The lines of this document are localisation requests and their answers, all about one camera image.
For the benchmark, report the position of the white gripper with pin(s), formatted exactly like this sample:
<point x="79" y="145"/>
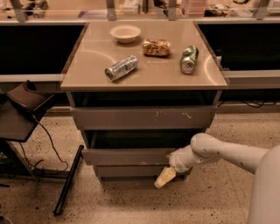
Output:
<point x="177" y="162"/>

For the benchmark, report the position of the grey drawer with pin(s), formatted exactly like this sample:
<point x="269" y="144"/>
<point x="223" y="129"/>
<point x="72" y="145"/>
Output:
<point x="143" y="118"/>
<point x="135" y="147"/>
<point x="116" y="173"/>

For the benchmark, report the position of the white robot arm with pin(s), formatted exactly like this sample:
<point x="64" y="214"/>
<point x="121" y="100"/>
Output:
<point x="263" y="163"/>

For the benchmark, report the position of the grey top drawer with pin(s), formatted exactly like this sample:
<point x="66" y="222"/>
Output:
<point x="143" y="118"/>

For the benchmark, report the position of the grey bottom drawer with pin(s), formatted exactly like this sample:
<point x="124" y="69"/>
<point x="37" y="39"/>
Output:
<point x="116" y="173"/>

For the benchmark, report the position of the grey drawer cabinet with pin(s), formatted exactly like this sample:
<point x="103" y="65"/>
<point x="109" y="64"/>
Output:
<point x="157" y="81"/>

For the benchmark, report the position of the black floor bar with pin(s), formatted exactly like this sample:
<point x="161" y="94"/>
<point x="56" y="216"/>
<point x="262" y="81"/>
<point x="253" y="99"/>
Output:
<point x="58" y="210"/>

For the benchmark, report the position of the crushed green can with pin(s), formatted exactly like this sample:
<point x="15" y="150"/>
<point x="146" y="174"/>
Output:
<point x="189" y="59"/>

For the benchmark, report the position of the silver soda can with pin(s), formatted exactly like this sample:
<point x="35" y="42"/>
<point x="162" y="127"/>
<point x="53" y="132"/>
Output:
<point x="121" y="68"/>

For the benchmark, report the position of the crushed brown can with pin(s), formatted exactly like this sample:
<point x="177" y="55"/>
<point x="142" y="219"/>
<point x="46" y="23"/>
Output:
<point x="156" y="47"/>

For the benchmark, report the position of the dark side table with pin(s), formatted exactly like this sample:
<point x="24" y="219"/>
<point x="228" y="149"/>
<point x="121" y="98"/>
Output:
<point x="21" y="110"/>

